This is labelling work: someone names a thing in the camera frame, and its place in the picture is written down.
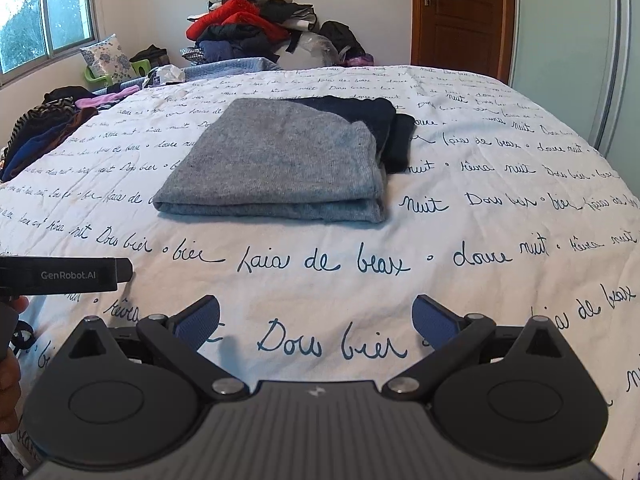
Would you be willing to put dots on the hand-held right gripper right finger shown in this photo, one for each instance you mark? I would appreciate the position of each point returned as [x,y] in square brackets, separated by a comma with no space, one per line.
[434,321]

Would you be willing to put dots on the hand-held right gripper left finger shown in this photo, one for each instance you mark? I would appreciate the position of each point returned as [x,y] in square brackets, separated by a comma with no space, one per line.
[197,319]

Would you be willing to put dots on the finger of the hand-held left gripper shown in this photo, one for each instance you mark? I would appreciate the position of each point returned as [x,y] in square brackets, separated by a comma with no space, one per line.
[125,270]

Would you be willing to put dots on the grey sweater with navy sleeves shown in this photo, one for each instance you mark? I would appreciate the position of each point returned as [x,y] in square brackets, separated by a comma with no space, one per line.
[280,160]

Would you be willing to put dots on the row of dark folded clothes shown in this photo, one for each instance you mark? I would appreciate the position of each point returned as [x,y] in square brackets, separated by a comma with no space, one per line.
[40,130]

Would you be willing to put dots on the heap of mixed clothes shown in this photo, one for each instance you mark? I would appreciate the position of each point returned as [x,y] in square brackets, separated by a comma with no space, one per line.
[250,25]

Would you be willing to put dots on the person's left hand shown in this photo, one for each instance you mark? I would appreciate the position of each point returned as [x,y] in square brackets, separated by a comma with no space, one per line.
[10,395]

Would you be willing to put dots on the white script-printed bedspread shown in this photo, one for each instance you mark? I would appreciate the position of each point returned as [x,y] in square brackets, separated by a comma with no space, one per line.
[450,200]

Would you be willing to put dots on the pink garment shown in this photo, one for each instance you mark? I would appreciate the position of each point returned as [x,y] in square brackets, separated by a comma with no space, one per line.
[107,97]

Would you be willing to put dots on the green plastic chair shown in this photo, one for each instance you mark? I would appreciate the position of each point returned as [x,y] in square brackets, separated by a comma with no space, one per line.
[92,76]

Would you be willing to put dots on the floral pillow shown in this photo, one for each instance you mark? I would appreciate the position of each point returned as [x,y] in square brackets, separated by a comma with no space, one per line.
[107,57]

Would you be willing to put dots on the black bag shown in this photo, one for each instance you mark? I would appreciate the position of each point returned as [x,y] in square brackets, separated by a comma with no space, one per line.
[149,55]

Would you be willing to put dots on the light blue knitted blanket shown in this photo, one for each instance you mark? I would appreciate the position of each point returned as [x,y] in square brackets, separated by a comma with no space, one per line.
[225,67]

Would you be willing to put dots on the sliding glass window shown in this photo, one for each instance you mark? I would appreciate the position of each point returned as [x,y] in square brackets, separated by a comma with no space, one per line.
[45,15]

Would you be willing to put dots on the frosted glass wardrobe door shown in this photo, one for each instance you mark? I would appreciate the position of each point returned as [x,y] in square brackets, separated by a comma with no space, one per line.
[565,50]

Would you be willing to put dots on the brown wooden door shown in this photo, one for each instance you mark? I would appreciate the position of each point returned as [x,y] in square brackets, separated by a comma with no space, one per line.
[465,15]

